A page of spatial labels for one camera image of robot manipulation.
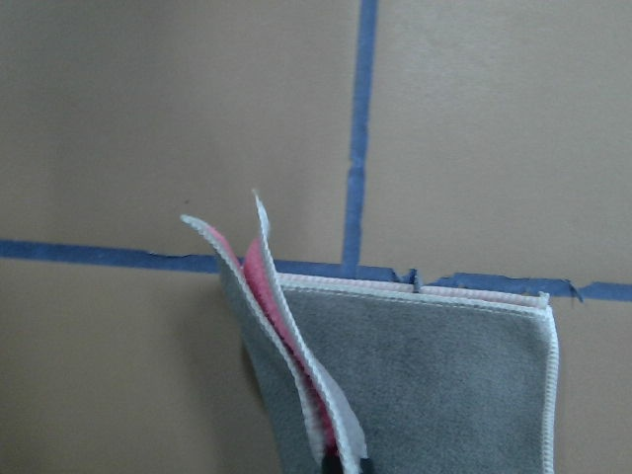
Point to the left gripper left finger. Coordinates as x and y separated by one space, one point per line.
330 463

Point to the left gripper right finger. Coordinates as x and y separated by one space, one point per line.
365 466

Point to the pink and grey towel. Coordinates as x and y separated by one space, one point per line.
418 378

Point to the long blue tape strip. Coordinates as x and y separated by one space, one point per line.
359 135

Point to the crossing blue tape strip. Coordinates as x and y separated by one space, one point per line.
139 259

